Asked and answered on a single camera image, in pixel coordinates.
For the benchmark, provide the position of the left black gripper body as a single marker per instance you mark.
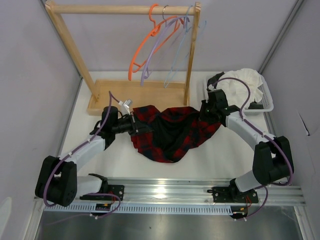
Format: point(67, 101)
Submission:
point(128, 124)

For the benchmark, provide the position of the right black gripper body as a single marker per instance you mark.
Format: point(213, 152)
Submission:
point(206, 113)

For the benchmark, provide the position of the red black plaid skirt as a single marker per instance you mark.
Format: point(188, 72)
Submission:
point(174, 131)

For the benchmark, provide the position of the lilac plastic hanger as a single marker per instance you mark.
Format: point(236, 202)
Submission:
point(145, 72)

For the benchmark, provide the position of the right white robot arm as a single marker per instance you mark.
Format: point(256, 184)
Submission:
point(272, 158)

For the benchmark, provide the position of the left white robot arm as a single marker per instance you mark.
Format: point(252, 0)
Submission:
point(58, 182)

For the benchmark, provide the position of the orange plastic hanger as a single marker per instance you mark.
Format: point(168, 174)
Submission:
point(150, 39)

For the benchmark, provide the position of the white crumpled cloth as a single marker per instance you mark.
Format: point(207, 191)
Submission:
point(236, 92)

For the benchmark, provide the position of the black garment in basket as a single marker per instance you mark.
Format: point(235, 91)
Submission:
point(214, 79)

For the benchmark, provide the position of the wooden clothes rack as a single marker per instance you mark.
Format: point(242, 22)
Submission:
point(176, 94)

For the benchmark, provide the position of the white plastic basket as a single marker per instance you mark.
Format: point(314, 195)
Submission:
point(265, 105)

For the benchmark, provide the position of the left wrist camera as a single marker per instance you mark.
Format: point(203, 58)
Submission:
point(125, 106)

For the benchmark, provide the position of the aluminium mounting rail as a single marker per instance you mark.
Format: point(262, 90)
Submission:
point(199, 192)

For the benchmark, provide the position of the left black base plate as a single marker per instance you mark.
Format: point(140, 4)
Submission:
point(114, 189)

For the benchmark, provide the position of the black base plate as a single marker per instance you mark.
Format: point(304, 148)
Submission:
point(230, 194)
point(114, 189)

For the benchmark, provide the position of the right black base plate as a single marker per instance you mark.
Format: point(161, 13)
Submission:
point(230, 194)

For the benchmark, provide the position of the slotted cable duct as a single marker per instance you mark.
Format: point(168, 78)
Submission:
point(126, 208)

